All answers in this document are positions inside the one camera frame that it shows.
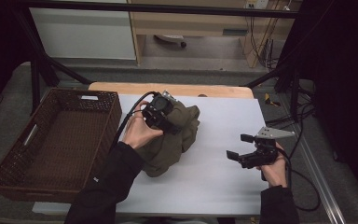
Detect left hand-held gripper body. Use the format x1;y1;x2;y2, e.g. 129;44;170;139
142;90;177;129

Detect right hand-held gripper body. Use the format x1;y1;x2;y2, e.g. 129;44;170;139
238;126;296;170

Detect olive green cloth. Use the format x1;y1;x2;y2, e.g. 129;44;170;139
135;100;201;178

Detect brown woven basket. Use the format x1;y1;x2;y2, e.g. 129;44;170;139
0;88;123;203

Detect person's right hand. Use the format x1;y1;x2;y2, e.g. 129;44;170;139
256;143;288;189

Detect person's left hand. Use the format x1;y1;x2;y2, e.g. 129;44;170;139
122;101;164;150

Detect yellow and black tape scrap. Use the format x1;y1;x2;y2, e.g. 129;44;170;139
264;92;282;107

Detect black stand legs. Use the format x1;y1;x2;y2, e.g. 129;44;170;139
12;10;92;117
245;18;316;124

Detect white chair base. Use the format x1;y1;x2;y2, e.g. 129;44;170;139
153;34;188;49

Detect light wooden desk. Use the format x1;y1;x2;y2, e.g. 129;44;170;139
127;0;302;69

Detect white cabinet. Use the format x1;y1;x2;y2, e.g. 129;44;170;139
29;7;137;61

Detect black curtain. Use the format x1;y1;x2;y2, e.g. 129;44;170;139
283;0;358;200
0;0;34;117

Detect white power strip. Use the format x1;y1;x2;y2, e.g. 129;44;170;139
245;0;269;9

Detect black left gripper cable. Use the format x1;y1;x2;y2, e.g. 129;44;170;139
110;91;160;150

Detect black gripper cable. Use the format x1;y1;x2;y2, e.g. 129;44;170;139
276;147;322;213
110;91;160;150

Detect aluminium rail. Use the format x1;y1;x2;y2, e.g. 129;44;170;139
295;130;347;224

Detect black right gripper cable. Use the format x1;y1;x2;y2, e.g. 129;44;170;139
276;147;322;213

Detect bundle of hanging cables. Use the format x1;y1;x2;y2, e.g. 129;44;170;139
245;13;282;73

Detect black frame crossbar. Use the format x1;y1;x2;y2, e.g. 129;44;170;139
20;0;300;19

